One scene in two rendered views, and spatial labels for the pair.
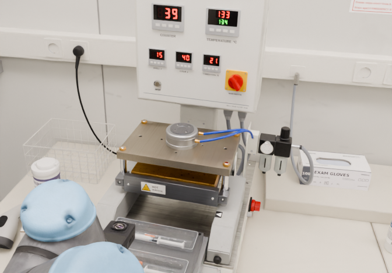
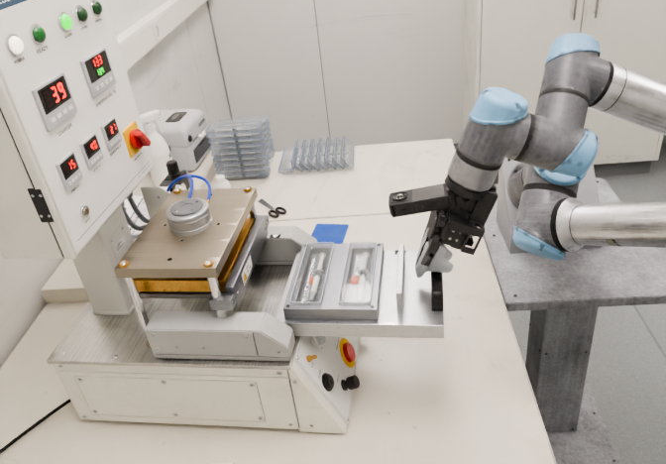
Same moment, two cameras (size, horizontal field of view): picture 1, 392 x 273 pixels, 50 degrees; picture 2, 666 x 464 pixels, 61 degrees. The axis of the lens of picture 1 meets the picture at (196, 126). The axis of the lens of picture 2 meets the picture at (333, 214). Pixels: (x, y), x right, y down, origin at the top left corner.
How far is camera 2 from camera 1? 1.16 m
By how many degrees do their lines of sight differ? 78
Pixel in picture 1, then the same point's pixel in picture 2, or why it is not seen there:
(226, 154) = (225, 192)
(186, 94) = (110, 196)
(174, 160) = (237, 221)
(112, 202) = (256, 317)
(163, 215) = (242, 308)
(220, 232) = (298, 236)
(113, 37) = not seen: outside the picture
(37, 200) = (509, 99)
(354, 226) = not seen: hidden behind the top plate
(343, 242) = not seen: hidden behind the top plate
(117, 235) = (413, 193)
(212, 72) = (117, 145)
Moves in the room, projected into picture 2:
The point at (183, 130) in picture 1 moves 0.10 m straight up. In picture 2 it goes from (193, 204) to (179, 155)
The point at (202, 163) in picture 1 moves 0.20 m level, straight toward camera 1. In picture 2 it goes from (243, 203) to (346, 190)
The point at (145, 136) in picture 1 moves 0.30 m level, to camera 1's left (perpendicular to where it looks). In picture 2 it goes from (170, 254) to (133, 390)
